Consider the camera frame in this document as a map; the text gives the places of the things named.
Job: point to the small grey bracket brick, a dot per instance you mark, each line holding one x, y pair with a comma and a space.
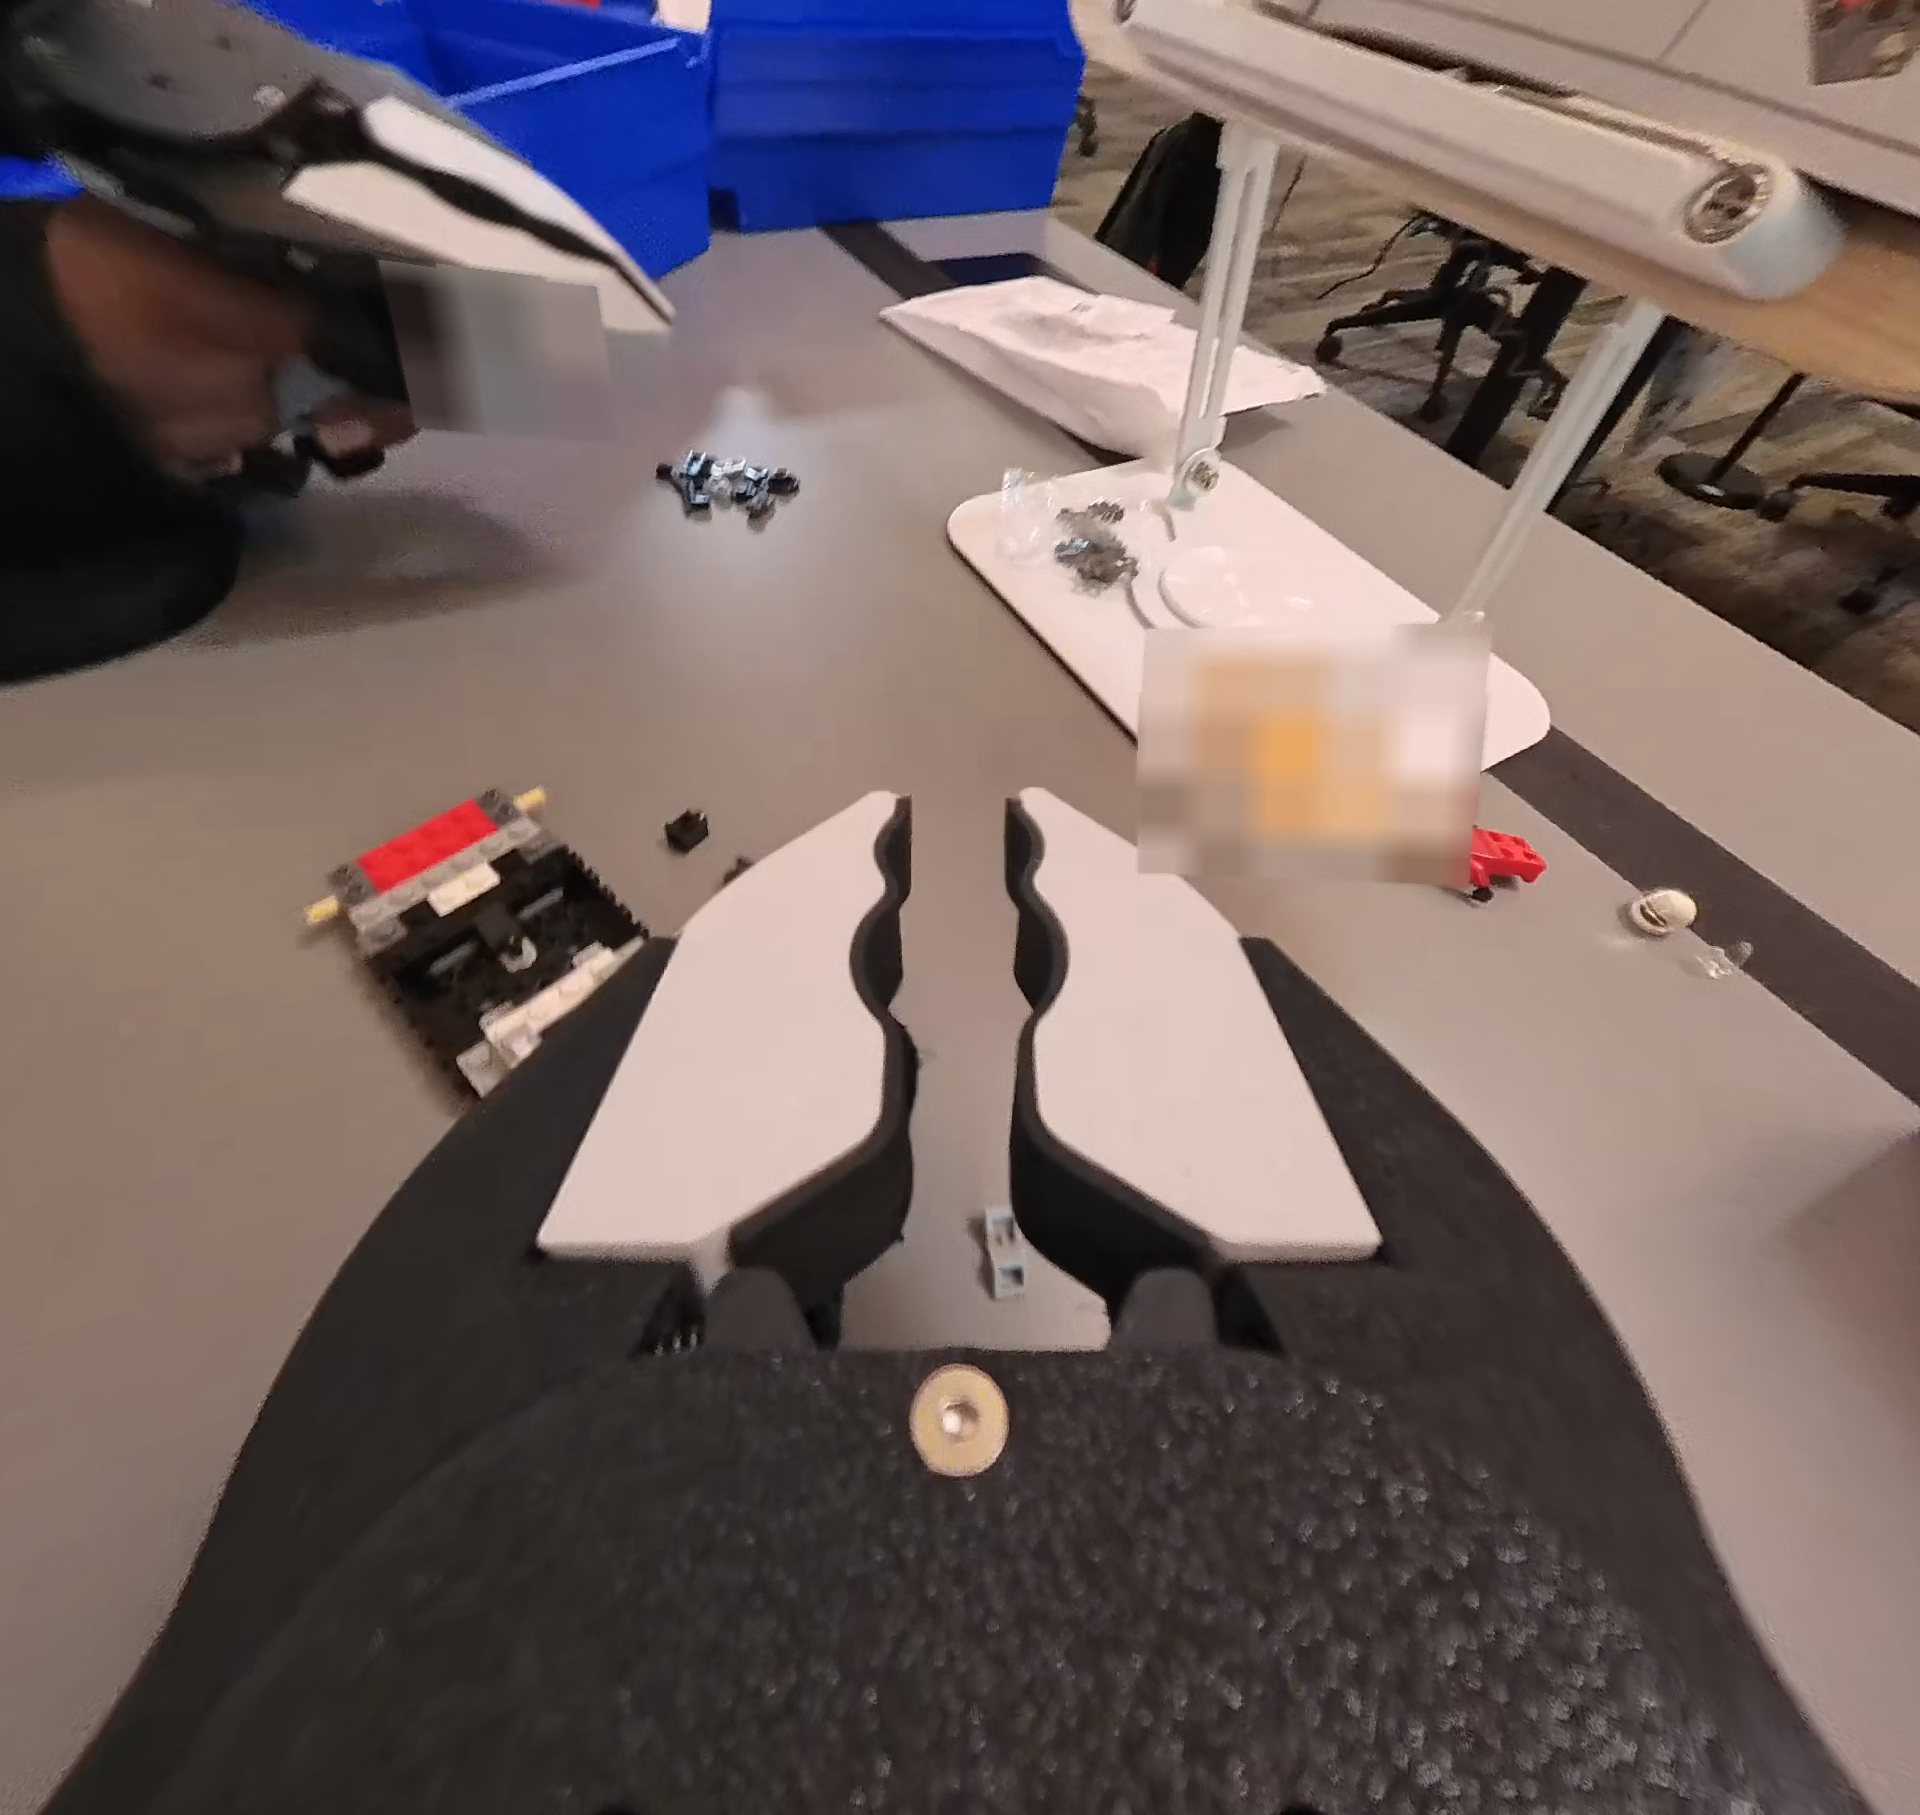
998, 1247

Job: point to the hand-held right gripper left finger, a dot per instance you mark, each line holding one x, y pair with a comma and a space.
719, 1091

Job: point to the white paper bag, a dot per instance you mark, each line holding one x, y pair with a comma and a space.
1078, 340

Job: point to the clear small brick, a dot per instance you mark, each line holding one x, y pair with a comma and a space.
1723, 962

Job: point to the clear bag of black parts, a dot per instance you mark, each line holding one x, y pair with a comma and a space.
1077, 514

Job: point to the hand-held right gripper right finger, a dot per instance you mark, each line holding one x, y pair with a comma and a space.
1186, 1091

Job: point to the person's left hand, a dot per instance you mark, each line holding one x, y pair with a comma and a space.
162, 340

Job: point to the black office chair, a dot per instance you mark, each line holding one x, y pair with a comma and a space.
1440, 310

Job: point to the white booklet stand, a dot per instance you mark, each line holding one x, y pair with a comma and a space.
1321, 552

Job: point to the toy brick car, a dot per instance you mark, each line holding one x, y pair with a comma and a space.
437, 839

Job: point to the pile of small dark bricks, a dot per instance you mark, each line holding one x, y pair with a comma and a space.
727, 481

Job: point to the white toy helmet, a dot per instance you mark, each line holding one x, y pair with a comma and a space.
1659, 915

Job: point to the white desk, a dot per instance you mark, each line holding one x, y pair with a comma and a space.
753, 644

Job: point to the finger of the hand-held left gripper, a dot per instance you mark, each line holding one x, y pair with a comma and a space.
446, 231
466, 154

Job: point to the red toy figure piece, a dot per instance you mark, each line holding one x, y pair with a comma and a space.
1508, 854

